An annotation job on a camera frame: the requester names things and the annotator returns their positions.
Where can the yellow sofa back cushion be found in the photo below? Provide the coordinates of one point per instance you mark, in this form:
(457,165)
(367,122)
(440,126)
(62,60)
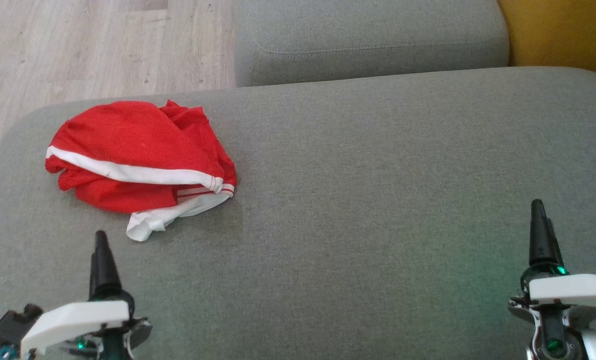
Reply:
(567,30)

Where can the large grey sofa seat cushion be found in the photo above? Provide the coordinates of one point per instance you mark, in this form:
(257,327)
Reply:
(377,175)

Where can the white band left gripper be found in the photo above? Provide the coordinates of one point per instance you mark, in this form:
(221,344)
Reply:
(78,317)

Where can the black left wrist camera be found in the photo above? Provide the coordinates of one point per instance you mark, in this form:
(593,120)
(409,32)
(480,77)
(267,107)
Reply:
(13,325)

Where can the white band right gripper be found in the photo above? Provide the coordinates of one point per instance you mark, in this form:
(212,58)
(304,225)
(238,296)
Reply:
(572,290)

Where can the red and white jersey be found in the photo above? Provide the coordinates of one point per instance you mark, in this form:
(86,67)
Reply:
(128,135)

